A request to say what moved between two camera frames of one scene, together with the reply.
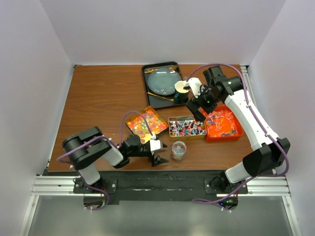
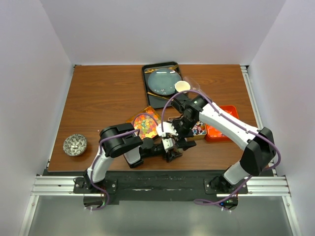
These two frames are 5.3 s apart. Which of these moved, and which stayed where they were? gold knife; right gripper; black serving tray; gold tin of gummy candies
Moved: right gripper
Stayed: gold knife; black serving tray; gold tin of gummy candies
